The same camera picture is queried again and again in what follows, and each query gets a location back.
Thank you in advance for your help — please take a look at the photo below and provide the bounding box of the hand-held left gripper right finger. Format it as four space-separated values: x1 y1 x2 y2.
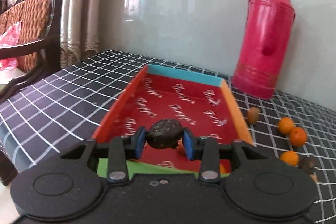
182 127 265 182

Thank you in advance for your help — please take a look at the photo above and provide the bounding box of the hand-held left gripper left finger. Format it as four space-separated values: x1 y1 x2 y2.
60 126 147 184

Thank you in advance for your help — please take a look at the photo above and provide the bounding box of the dark brown round fruit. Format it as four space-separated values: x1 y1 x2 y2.
298 157 317 171
146 119 183 149

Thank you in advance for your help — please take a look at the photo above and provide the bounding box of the colourful cardboard box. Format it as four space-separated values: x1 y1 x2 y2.
92 65 254 178

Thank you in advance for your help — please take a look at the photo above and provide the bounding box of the brown oval fruit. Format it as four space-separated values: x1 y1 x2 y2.
247 107 260 125

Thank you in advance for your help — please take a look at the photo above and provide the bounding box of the black white checkered tablecloth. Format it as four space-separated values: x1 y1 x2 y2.
0 49 336 224

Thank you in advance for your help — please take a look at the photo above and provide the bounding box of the red thermos flask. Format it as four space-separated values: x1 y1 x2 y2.
232 0 297 100

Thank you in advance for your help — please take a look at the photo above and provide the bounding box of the white seat cushion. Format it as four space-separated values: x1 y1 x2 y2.
0 69 25 84

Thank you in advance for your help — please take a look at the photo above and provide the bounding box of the beige lace curtain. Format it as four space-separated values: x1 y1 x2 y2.
60 0 129 69

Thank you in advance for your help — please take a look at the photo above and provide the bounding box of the wooden rattan sofa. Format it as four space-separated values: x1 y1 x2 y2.
0 0 66 100

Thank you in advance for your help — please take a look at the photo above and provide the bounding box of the pink checkered cloth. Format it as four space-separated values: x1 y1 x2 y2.
0 21 23 70

